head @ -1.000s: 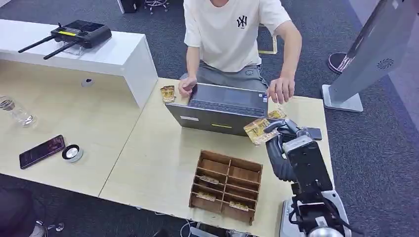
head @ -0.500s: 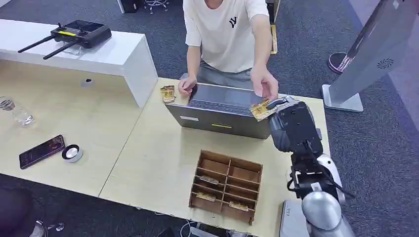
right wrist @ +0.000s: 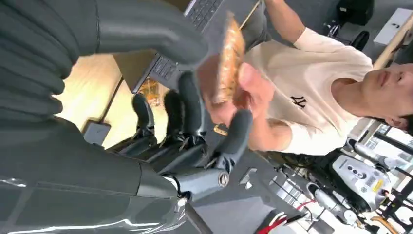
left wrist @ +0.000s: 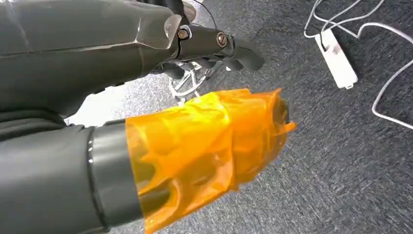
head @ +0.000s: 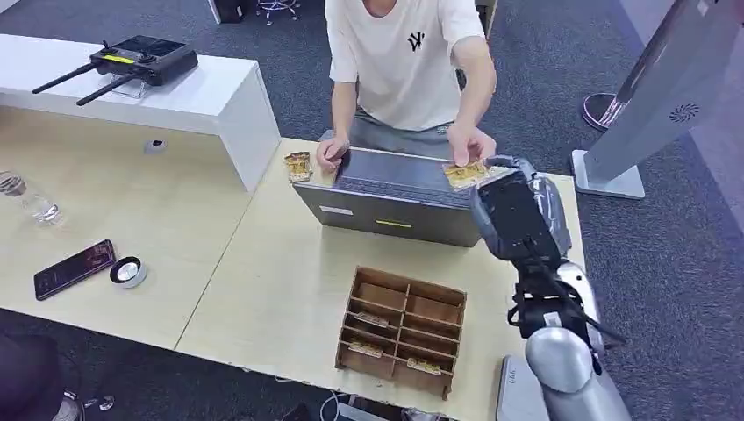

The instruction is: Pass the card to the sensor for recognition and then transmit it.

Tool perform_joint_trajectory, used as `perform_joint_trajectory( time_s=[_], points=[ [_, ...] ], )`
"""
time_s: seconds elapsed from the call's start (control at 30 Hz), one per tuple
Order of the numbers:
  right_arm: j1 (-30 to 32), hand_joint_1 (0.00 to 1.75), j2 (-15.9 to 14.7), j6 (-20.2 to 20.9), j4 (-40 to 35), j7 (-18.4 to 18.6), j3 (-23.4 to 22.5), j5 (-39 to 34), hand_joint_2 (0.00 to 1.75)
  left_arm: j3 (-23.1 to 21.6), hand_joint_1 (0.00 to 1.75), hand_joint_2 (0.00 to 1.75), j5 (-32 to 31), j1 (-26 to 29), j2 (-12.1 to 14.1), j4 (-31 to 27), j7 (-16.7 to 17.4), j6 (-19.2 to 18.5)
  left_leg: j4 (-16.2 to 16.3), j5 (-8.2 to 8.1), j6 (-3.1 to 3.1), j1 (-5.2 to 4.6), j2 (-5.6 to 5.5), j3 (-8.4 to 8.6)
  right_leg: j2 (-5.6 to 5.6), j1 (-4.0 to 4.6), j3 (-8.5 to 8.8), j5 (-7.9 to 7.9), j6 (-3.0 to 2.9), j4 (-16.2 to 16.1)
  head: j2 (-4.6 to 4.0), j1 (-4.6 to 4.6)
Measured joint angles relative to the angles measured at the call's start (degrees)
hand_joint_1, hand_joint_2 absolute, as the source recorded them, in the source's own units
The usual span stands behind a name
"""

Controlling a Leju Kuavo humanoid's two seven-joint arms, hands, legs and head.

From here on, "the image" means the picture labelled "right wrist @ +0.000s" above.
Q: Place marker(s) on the person's left hand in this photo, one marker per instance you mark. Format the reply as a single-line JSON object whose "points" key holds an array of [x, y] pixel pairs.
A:
{"points": [[255, 87]]}

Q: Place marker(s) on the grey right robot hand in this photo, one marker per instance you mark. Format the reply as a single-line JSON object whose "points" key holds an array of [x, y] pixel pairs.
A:
{"points": [[64, 181]]}

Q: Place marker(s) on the ribbed grey right robot arm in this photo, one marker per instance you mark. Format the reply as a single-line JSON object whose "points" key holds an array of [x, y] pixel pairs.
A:
{"points": [[29, 58]]}

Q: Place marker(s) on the small golden object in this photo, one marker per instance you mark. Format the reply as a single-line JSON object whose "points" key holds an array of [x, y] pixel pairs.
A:
{"points": [[220, 130]]}

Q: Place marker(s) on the grey flat device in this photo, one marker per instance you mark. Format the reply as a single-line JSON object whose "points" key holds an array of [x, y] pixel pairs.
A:
{"points": [[96, 132]]}

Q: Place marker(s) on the person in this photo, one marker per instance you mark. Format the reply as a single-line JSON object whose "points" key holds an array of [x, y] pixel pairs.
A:
{"points": [[322, 64]]}

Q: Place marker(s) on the dark grey laptop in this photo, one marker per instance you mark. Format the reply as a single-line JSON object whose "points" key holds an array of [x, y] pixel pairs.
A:
{"points": [[209, 13]]}

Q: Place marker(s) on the black bag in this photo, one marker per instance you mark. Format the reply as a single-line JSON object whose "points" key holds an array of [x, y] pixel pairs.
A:
{"points": [[355, 11]]}

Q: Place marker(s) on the white humanoid robot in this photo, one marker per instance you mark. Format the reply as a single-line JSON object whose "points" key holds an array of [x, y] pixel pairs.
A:
{"points": [[361, 181]]}

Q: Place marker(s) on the wooden table edge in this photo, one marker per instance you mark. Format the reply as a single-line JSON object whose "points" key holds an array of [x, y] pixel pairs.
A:
{"points": [[392, 45]]}

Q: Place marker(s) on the white flat box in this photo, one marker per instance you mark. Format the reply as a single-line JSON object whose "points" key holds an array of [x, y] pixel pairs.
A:
{"points": [[392, 27]]}

